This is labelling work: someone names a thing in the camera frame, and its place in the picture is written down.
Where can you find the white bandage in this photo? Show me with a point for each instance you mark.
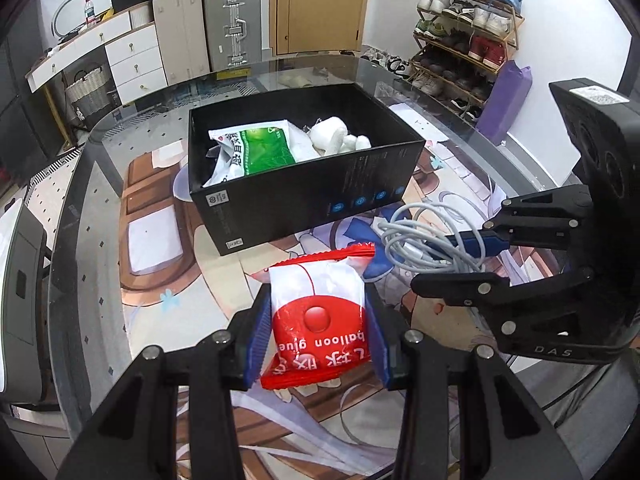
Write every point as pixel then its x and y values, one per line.
pixel 327 132

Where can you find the grey cabinet white top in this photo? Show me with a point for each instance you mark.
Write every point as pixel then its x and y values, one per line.
pixel 25 285

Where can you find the beige suitcase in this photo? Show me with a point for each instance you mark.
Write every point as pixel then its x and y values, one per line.
pixel 181 35

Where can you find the white desk with drawers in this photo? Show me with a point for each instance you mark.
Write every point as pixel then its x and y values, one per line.
pixel 135 55

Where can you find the purple bag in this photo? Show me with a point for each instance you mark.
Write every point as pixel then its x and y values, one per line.
pixel 507 100

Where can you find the green white packet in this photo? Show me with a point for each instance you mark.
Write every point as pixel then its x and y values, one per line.
pixel 260 147

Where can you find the heap of mixed shoes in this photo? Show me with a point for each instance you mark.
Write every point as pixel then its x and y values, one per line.
pixel 390 62

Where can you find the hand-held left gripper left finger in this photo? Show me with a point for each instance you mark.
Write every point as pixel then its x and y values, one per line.
pixel 257 325

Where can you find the silver suitcase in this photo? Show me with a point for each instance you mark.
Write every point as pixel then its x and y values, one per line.
pixel 232 25

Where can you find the black cardboard box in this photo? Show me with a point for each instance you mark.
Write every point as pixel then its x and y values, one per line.
pixel 300 195

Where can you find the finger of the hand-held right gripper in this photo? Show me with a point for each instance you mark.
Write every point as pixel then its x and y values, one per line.
pixel 482 242
pixel 460 285

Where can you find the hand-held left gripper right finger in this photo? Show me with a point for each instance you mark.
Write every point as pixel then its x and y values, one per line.
pixel 378 345

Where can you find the beige slipper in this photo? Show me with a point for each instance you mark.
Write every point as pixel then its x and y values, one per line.
pixel 298 80

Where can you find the clear water bottle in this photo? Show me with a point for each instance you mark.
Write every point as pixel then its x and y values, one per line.
pixel 90 12

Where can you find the rows of mixed shoes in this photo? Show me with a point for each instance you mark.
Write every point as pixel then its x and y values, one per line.
pixel 475 15

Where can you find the dark grey refrigerator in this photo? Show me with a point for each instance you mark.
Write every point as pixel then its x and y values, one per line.
pixel 20 110

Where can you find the wooden door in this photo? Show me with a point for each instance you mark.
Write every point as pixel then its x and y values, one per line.
pixel 320 5

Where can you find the white ribbed bin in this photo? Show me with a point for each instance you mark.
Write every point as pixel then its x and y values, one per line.
pixel 142 16

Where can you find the wooden shoe rack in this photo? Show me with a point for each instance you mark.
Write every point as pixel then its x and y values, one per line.
pixel 500 72

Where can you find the red white plastic packet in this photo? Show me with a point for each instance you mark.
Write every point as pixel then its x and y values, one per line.
pixel 315 320

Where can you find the woven laundry basket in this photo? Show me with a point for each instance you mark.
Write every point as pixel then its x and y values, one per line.
pixel 90 92

